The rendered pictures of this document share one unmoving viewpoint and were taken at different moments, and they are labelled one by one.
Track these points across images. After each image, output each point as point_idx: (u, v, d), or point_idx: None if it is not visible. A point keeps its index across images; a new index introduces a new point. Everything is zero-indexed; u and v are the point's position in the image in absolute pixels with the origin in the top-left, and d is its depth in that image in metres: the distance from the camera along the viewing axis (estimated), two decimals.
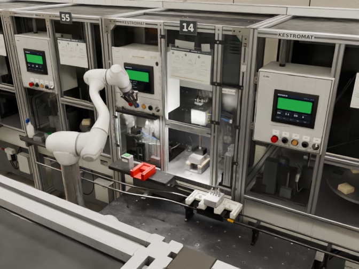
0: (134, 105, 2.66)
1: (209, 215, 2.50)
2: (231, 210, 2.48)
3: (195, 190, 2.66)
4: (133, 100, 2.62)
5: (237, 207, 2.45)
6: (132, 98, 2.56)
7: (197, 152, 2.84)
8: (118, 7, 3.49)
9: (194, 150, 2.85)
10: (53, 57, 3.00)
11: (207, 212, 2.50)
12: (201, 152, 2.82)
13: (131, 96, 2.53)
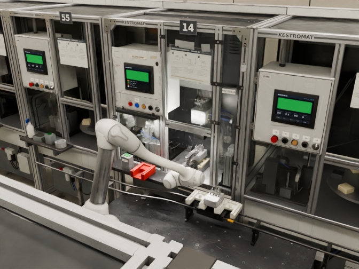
0: (195, 151, 2.80)
1: (209, 215, 2.50)
2: (231, 210, 2.48)
3: (195, 190, 2.66)
4: (194, 156, 2.76)
5: (237, 207, 2.45)
6: None
7: (197, 136, 2.79)
8: (118, 7, 3.49)
9: (195, 135, 2.79)
10: (53, 57, 3.00)
11: (207, 212, 2.50)
12: (202, 137, 2.77)
13: None
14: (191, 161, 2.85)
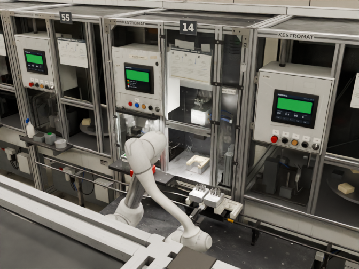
0: (201, 206, 2.35)
1: (209, 215, 2.50)
2: (231, 210, 2.48)
3: None
4: (199, 212, 2.30)
5: (237, 207, 2.45)
6: None
7: (197, 136, 2.79)
8: (118, 7, 3.49)
9: (195, 135, 2.79)
10: (53, 57, 3.00)
11: (207, 212, 2.50)
12: (202, 137, 2.77)
13: None
14: (191, 161, 2.85)
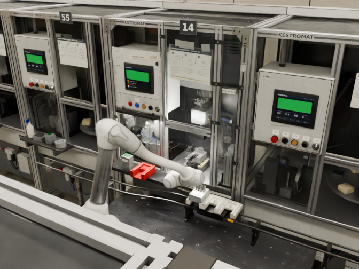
0: (195, 153, 2.81)
1: (209, 215, 2.50)
2: (231, 210, 2.48)
3: None
4: (194, 158, 2.77)
5: (237, 207, 2.45)
6: None
7: (197, 136, 2.79)
8: (118, 7, 3.49)
9: (195, 135, 2.79)
10: (53, 57, 3.00)
11: (207, 212, 2.50)
12: (202, 137, 2.77)
13: None
14: (191, 161, 2.85)
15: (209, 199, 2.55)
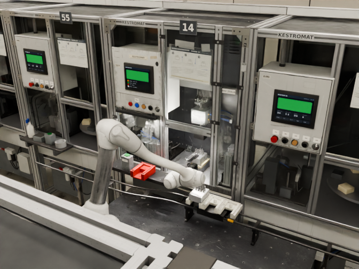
0: (196, 155, 2.82)
1: (209, 215, 2.50)
2: (231, 210, 2.48)
3: None
4: (194, 159, 2.77)
5: (237, 207, 2.45)
6: None
7: (197, 136, 2.79)
8: (118, 7, 3.49)
9: (195, 135, 2.79)
10: (53, 57, 3.00)
11: (207, 212, 2.50)
12: (202, 137, 2.77)
13: None
14: None
15: (209, 199, 2.55)
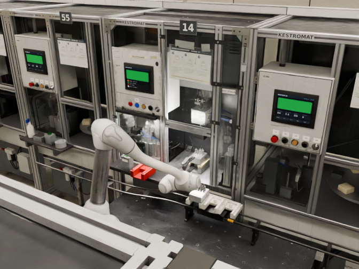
0: (192, 157, 2.75)
1: (209, 215, 2.50)
2: (231, 210, 2.48)
3: None
4: (190, 161, 2.71)
5: (237, 207, 2.45)
6: None
7: (197, 136, 2.79)
8: (118, 7, 3.49)
9: (195, 135, 2.79)
10: (53, 57, 3.00)
11: (207, 212, 2.50)
12: (202, 137, 2.77)
13: None
14: (191, 161, 2.85)
15: (209, 199, 2.55)
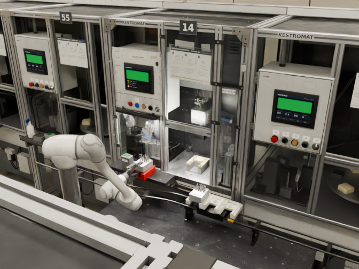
0: (140, 162, 2.73)
1: (209, 215, 2.50)
2: (231, 210, 2.48)
3: None
4: (137, 166, 2.69)
5: (237, 207, 2.45)
6: (131, 174, 2.68)
7: (197, 136, 2.79)
8: (118, 7, 3.49)
9: (195, 135, 2.79)
10: (53, 57, 3.00)
11: (207, 212, 2.50)
12: (202, 137, 2.77)
13: None
14: (191, 161, 2.85)
15: (209, 199, 2.55)
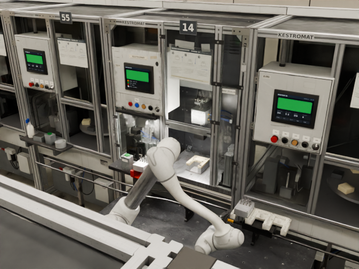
0: (228, 210, 2.42)
1: (256, 230, 2.35)
2: (280, 226, 2.33)
3: None
4: (227, 216, 2.38)
5: (287, 223, 2.30)
6: None
7: (197, 136, 2.79)
8: (118, 7, 3.49)
9: (195, 135, 2.79)
10: (53, 57, 3.00)
11: (253, 227, 2.35)
12: (202, 137, 2.77)
13: None
14: (191, 161, 2.85)
15: (255, 213, 2.40)
